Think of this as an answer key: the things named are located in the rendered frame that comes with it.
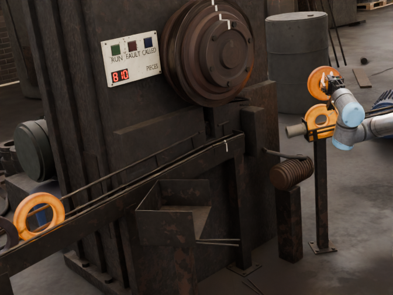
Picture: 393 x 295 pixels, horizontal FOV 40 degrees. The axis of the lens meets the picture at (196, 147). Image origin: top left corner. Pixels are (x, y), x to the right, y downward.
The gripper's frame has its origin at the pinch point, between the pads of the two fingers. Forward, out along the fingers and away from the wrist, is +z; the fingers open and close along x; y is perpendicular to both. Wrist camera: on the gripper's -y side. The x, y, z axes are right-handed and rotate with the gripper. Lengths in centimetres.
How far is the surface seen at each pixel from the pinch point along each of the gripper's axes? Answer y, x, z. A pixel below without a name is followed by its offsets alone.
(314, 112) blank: -17.9, 3.3, 1.0
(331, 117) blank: -21.3, -4.7, -0.5
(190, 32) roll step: 34, 60, -7
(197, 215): -15, 68, -60
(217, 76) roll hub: 17, 51, -14
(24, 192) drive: -87, 167, 61
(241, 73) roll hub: 12.6, 39.7, -7.0
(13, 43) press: -142, 241, 433
